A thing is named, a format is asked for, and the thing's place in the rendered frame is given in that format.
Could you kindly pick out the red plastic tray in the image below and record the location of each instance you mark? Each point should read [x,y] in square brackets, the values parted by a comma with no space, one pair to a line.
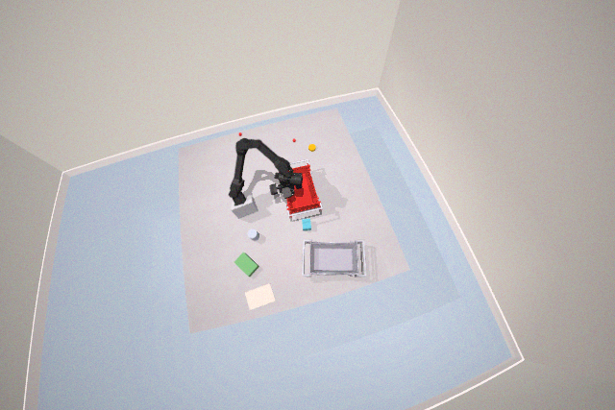
[303,208]

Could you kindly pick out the light grey cylinder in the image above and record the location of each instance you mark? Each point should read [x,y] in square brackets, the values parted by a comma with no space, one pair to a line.
[252,233]

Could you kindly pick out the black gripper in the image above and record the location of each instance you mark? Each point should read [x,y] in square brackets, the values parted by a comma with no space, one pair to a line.
[274,188]

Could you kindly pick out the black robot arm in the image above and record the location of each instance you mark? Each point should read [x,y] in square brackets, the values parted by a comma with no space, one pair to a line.
[285,176]

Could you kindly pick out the green rectangular block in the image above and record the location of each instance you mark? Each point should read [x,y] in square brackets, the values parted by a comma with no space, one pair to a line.
[246,264]

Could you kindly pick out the cream flat panel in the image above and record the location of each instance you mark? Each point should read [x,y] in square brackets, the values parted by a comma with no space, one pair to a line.
[260,296]

